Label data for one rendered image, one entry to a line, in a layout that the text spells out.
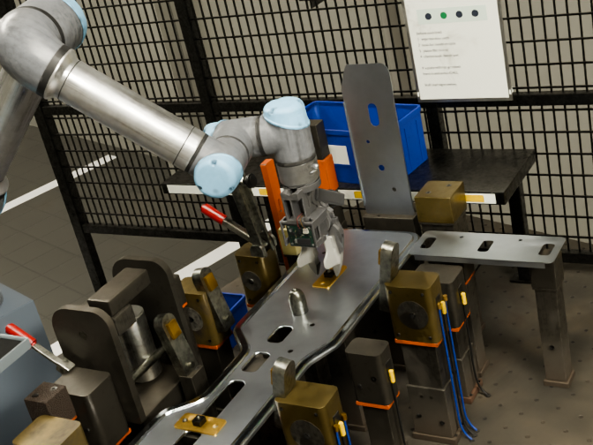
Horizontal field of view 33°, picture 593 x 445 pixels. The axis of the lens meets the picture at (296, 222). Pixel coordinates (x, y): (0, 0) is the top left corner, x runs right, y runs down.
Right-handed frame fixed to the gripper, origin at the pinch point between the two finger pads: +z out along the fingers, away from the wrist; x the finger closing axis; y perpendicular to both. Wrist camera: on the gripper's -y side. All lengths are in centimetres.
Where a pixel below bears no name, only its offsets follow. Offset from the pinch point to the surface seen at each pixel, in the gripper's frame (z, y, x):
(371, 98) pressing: -24.2, -26.8, 1.8
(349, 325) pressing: 2.3, 14.9, 11.5
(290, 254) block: 1.6, -6.2, -12.3
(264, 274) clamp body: 1.1, 2.7, -13.4
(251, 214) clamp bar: -11.7, 1.1, -14.0
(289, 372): -6.5, 40.4, 15.6
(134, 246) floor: 105, -166, -215
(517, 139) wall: 56, -184, -27
